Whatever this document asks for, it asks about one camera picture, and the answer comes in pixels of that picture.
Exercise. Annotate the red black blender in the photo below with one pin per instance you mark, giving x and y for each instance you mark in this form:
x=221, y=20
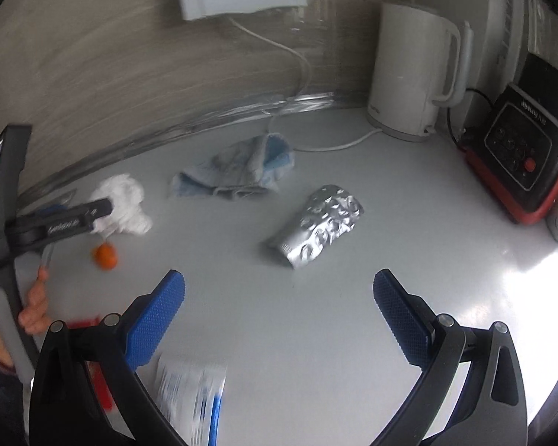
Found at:
x=521, y=148

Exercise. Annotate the person's left hand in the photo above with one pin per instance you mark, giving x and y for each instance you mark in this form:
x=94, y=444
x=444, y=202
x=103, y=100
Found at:
x=35, y=306

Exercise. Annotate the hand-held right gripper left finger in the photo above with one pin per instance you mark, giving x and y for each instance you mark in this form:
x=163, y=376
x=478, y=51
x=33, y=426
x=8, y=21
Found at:
x=156, y=320

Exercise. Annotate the white electric kettle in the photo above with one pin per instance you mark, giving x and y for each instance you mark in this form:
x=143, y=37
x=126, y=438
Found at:
x=409, y=79

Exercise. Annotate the aluminium foil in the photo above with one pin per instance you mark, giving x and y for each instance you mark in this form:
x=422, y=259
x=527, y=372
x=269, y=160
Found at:
x=316, y=227

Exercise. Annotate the small orange fruit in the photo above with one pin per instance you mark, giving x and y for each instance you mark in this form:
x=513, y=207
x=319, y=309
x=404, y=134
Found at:
x=106, y=256

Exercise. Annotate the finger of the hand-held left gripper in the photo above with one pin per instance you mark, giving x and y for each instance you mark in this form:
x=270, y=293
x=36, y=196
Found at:
x=56, y=210
x=60, y=230

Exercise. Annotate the red food packet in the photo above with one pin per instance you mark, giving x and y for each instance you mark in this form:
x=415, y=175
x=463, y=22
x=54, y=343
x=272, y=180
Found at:
x=100, y=385

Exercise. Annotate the white tissue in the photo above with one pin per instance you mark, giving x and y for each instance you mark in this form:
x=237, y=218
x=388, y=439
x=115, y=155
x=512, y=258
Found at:
x=123, y=204

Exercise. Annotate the blue white milk carton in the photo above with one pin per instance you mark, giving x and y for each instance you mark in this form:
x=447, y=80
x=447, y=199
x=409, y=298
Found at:
x=195, y=404

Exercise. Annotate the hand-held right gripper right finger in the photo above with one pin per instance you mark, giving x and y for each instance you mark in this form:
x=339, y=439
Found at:
x=400, y=320

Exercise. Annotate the blue grey cloth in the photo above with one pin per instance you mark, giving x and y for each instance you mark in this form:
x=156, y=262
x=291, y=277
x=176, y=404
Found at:
x=242, y=167

